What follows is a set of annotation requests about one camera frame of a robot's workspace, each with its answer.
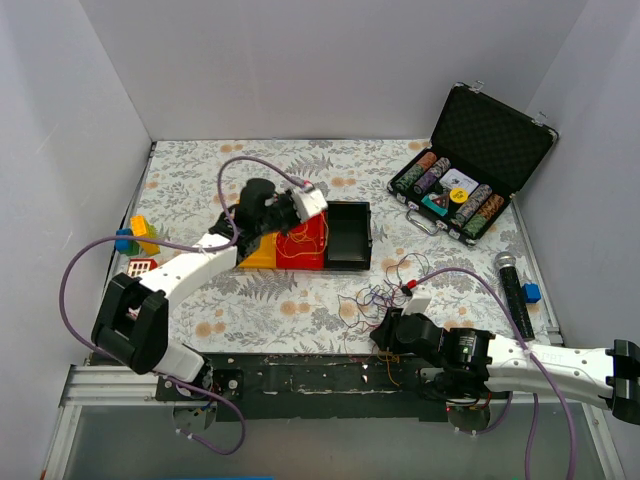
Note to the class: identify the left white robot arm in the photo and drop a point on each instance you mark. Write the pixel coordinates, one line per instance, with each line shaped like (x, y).
(133, 320)

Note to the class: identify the yellow dealer chip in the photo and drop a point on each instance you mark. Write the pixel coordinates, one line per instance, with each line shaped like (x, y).
(458, 195)

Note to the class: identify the black poker chip case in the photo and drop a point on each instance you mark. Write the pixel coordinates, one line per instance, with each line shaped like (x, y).
(482, 145)

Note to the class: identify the yellow toy brick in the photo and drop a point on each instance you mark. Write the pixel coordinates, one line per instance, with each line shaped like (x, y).
(142, 228)

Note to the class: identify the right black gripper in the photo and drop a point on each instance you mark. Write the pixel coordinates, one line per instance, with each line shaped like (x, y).
(383, 331)

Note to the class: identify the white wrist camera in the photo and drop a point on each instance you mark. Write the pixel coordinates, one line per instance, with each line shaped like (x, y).
(418, 296)
(308, 201)

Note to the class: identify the yellow plastic bin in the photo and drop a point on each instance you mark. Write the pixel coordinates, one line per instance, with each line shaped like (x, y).
(257, 255)

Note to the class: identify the red plastic bin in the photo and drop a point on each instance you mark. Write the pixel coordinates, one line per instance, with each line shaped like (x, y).
(304, 247)

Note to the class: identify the floral table mat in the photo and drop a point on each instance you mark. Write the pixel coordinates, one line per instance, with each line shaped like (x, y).
(286, 311)

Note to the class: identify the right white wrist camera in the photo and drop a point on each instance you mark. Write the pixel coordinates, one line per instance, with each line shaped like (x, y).
(418, 296)

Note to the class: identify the black microphone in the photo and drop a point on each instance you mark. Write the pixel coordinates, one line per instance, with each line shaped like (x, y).
(505, 264)

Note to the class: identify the blue toy block right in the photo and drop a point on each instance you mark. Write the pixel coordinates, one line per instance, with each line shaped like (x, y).
(531, 293)

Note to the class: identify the green toy brick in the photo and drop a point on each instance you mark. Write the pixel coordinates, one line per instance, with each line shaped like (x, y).
(133, 249)

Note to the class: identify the blue toy brick left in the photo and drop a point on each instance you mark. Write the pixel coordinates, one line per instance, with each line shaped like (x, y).
(122, 239)

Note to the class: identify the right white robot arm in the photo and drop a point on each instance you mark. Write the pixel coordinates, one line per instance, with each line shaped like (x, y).
(471, 362)

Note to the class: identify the black plastic bin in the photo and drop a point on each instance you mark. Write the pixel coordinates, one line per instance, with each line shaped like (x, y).
(349, 246)

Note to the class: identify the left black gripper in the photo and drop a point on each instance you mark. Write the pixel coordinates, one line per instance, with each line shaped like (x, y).
(288, 213)

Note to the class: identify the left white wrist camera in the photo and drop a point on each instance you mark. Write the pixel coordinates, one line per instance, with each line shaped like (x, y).
(308, 201)

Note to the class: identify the red white toy block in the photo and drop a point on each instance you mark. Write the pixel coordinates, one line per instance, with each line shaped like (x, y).
(138, 266)

